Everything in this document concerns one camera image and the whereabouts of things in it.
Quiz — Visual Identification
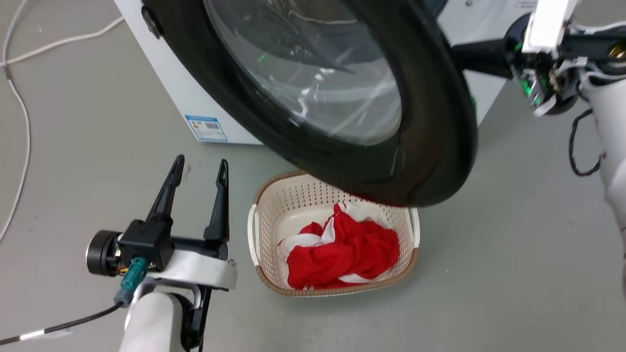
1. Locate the blue white energy label sticker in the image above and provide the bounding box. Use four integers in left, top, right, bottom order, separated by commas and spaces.
185, 114, 228, 143

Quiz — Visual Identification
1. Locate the beige perforated laundry basket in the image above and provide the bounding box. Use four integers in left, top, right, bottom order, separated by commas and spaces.
247, 170, 421, 298

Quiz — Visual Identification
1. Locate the white washing machine body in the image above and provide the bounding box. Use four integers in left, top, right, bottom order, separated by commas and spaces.
113, 0, 538, 145

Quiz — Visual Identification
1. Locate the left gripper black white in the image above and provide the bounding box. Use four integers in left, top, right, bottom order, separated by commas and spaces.
86, 155, 239, 292

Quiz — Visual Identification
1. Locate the teal cable connector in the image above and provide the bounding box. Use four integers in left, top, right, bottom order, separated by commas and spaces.
113, 257, 149, 308

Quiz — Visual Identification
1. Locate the black cable with white tape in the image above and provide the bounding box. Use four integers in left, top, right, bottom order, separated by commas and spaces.
0, 302, 124, 346

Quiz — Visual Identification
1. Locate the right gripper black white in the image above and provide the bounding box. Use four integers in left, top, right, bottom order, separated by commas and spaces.
452, 0, 590, 116

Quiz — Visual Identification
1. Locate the white floor cable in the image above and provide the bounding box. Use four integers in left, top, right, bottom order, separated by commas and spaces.
0, 0, 33, 242
0, 16, 126, 67

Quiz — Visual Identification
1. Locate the black door latch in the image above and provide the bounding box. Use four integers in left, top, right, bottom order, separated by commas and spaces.
141, 6, 164, 40

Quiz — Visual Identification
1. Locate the black round glass washer door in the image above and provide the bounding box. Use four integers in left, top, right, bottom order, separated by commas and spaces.
142, 0, 478, 207

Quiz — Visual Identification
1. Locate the thin black looped cable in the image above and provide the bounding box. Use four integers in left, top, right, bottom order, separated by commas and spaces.
568, 108, 607, 177

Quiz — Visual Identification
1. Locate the red and white garment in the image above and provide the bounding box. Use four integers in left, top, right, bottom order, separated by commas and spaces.
276, 200, 402, 290

